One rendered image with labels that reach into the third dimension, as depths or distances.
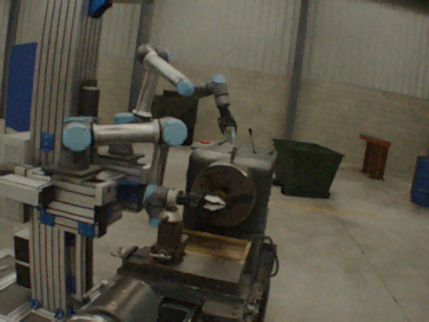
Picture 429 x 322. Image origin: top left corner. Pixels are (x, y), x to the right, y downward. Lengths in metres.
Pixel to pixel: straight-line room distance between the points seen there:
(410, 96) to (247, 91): 5.22
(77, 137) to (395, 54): 11.93
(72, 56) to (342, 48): 10.98
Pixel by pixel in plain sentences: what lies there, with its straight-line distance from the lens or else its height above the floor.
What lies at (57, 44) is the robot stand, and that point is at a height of 1.74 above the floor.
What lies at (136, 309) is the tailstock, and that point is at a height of 1.13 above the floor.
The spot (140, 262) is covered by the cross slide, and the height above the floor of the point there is 0.96.
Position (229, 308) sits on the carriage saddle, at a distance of 1.29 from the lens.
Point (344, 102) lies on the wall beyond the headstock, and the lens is 12.31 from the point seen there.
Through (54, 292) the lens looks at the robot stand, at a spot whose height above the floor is 0.37.
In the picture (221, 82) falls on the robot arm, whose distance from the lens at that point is 1.98.
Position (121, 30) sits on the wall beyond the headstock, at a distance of 12.81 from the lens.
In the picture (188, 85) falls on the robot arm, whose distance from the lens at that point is 1.91.
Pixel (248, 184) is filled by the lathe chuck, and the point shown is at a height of 1.16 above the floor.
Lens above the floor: 1.57
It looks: 10 degrees down
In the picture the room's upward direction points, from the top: 7 degrees clockwise
